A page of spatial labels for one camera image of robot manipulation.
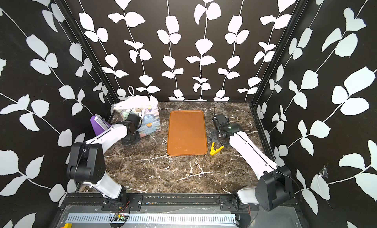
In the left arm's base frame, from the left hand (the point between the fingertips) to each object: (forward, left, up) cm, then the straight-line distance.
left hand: (135, 139), depth 92 cm
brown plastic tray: (+7, -33, -7) cm, 35 cm away
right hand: (-5, -51, +9) cm, 52 cm away
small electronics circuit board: (-40, +2, -6) cm, 40 cm away
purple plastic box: (+6, +20, +8) cm, 23 cm away
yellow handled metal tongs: (-9, -49, -4) cm, 50 cm away
